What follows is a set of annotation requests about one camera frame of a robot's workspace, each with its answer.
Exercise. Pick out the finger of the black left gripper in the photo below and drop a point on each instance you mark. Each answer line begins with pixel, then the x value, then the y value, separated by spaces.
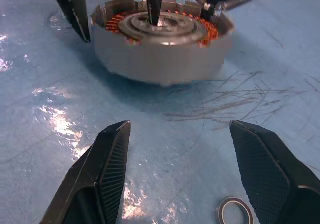
pixel 155 4
pixel 72 7

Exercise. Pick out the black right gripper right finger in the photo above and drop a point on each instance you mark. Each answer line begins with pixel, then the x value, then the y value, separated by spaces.
pixel 275 174

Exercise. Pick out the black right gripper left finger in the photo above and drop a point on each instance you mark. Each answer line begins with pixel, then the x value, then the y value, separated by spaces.
pixel 105 174

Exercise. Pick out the silver spoked rotor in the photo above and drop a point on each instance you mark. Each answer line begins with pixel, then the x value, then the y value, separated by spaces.
pixel 175 34

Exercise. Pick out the silver motor housing copper windings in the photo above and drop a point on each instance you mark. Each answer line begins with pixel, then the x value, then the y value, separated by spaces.
pixel 162 64

